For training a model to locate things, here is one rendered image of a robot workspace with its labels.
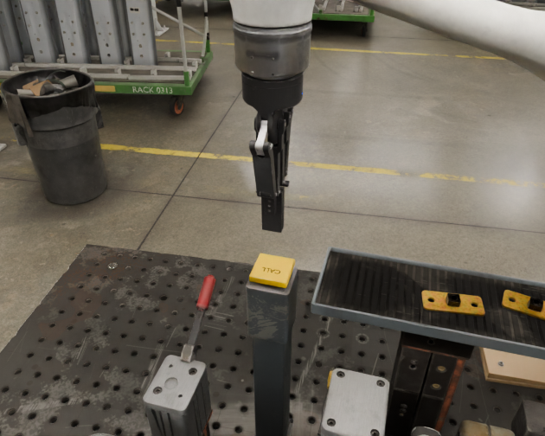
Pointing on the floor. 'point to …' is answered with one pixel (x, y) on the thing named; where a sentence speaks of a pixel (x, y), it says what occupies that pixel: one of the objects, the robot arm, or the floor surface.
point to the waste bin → (59, 131)
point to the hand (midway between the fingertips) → (272, 208)
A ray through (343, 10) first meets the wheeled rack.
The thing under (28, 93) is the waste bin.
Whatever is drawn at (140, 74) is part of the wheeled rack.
